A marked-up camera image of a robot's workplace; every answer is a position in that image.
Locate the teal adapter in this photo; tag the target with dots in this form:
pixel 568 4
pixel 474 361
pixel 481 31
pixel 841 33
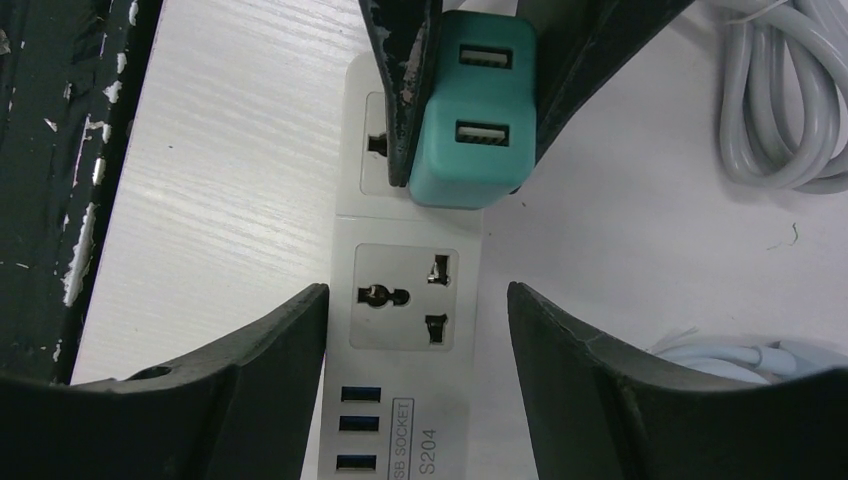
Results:
pixel 478 137

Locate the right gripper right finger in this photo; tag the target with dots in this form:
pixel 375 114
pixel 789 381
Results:
pixel 600 408

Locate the white power strip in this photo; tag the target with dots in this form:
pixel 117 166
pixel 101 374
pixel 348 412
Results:
pixel 402 308

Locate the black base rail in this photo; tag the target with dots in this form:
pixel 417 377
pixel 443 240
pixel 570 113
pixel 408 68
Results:
pixel 71 79

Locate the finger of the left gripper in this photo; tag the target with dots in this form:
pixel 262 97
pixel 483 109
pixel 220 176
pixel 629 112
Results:
pixel 581 45
pixel 404 37

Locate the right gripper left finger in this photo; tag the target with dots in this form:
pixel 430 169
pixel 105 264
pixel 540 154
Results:
pixel 239 407

